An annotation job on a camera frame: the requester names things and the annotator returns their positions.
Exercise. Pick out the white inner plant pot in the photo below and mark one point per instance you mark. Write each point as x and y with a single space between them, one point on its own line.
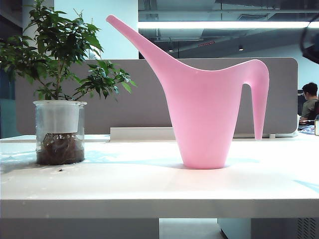
59 117

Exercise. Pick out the grey desk divider panel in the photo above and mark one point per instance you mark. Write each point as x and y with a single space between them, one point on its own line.
124 112

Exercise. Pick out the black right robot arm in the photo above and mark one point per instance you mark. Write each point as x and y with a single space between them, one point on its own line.
312 47

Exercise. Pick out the seated person in green shirt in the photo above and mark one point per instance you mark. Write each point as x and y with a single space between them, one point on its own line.
310 104

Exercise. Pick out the pink plastic watering can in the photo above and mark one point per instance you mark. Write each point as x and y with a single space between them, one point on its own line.
207 112

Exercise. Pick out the small tan box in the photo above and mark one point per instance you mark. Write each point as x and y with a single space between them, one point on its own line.
317 127

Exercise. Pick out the green leafy plant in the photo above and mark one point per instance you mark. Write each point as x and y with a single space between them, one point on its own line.
59 37

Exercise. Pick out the grey cabinet under table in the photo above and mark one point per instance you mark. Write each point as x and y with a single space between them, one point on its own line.
274 229

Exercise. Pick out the long ceiling strip light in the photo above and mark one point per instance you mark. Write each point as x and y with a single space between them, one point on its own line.
224 25

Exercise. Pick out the clear glass plant pot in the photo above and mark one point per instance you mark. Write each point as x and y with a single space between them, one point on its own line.
41 139

